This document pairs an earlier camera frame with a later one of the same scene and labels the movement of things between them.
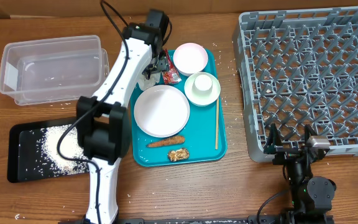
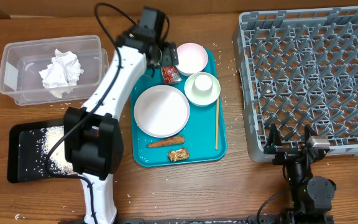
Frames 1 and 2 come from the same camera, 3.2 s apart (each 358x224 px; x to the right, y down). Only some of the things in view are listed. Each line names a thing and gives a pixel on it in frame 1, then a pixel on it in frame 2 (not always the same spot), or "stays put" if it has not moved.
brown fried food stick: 178,140 stays put
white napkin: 145,83 -> 62,74
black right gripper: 285,154 stays put
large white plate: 161,111 stays put
